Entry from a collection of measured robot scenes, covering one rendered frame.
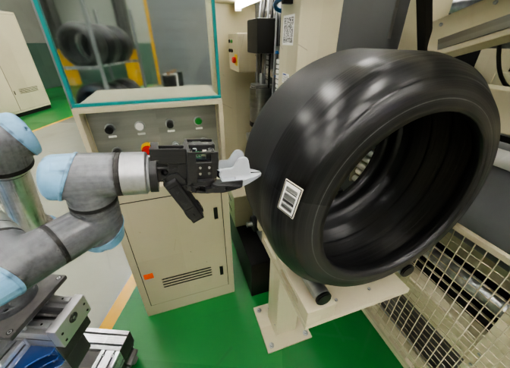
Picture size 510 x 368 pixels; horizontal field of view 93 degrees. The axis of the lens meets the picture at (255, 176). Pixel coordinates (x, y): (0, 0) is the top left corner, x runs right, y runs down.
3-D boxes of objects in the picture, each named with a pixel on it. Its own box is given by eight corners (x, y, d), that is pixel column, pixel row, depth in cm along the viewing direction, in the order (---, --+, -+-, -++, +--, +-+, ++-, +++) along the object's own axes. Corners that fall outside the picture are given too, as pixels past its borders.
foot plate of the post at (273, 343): (253, 308, 153) (253, 306, 152) (291, 296, 161) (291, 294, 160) (268, 353, 131) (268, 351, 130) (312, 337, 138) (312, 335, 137)
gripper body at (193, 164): (222, 152, 42) (146, 154, 38) (220, 195, 45) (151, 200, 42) (215, 138, 48) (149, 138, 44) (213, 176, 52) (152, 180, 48)
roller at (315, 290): (281, 214, 92) (275, 223, 93) (271, 212, 90) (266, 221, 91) (335, 294, 63) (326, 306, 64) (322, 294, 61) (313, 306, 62)
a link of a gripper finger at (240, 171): (269, 158, 46) (221, 160, 43) (265, 185, 49) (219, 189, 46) (263, 152, 48) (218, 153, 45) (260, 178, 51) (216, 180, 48)
